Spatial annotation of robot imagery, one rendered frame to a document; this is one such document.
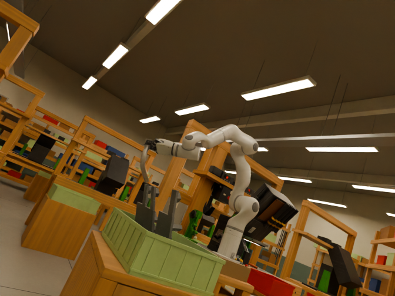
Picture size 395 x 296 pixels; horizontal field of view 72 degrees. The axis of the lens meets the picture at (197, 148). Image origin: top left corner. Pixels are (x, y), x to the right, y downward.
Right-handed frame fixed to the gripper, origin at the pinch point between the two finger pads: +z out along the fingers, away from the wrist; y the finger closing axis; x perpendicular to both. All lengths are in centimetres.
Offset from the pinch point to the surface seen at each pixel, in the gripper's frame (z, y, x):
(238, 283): -67, -49, 51
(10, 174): 519, -483, -215
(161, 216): -23, 5, 46
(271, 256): -226, -720, -248
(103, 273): -12, 19, 80
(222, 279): -57, -42, 53
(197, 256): -43, 5, 61
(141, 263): -23, 15, 72
